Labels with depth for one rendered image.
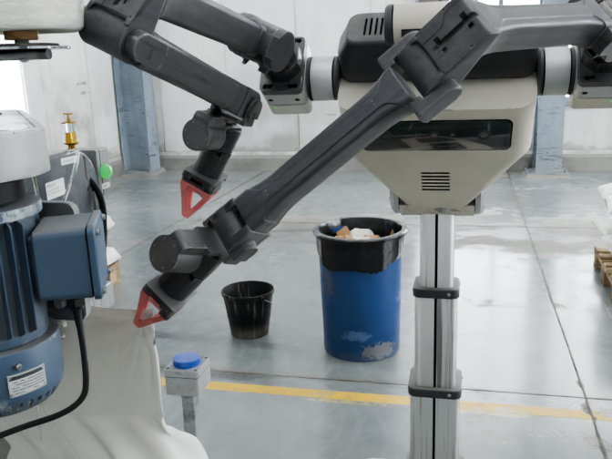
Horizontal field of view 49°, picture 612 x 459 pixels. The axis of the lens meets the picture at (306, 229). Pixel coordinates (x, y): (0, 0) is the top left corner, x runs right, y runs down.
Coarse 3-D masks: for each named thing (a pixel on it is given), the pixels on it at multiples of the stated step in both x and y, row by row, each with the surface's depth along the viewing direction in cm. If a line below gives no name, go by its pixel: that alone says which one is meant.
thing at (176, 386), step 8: (200, 360) 151; (208, 360) 151; (168, 368) 148; (176, 368) 147; (192, 368) 147; (200, 368) 147; (208, 368) 151; (168, 376) 147; (176, 376) 146; (184, 376) 146; (192, 376) 145; (200, 376) 147; (208, 376) 152; (168, 384) 147; (176, 384) 147; (184, 384) 146; (192, 384) 146; (200, 384) 147; (208, 384) 152; (168, 392) 148; (176, 392) 147; (184, 392) 147; (192, 392) 146; (200, 392) 147
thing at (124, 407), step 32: (96, 320) 117; (128, 320) 115; (64, 352) 120; (96, 352) 118; (128, 352) 117; (64, 384) 122; (96, 384) 120; (128, 384) 118; (160, 384) 117; (32, 416) 125; (64, 416) 123; (96, 416) 122; (128, 416) 120; (160, 416) 118; (32, 448) 122; (64, 448) 120; (96, 448) 120; (128, 448) 118; (160, 448) 118; (192, 448) 123
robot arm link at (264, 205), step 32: (416, 32) 94; (384, 64) 95; (384, 96) 93; (448, 96) 91; (352, 128) 95; (384, 128) 97; (288, 160) 100; (320, 160) 97; (256, 192) 102; (288, 192) 100; (224, 224) 104; (256, 224) 102
